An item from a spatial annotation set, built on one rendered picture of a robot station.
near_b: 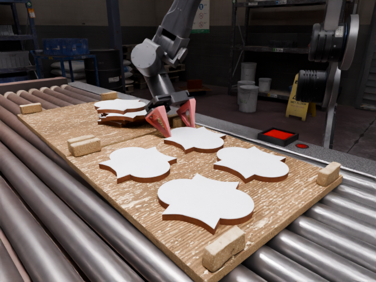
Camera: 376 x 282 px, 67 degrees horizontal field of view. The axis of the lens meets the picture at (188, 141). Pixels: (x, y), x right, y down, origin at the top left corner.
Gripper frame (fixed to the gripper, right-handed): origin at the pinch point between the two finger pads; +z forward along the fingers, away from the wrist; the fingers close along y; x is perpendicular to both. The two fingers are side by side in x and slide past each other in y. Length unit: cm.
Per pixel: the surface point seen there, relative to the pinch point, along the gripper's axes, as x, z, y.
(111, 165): -4.6, 3.1, -21.4
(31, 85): 80, -59, -9
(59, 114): 31.8, -22.7, -15.9
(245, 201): -23.6, 17.4, -12.5
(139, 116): 8.4, -8.9, -4.0
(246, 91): 201, -70, 298
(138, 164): -6.9, 4.8, -17.5
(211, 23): 295, -261, 419
